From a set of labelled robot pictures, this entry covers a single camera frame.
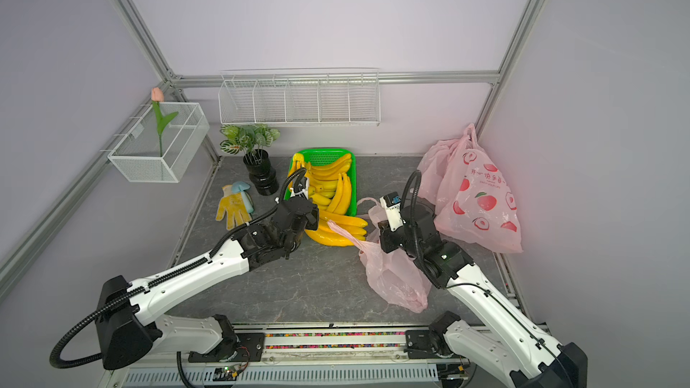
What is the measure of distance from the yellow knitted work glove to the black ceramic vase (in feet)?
0.31

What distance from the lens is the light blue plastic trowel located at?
104 centimetres

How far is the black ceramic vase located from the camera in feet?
3.25
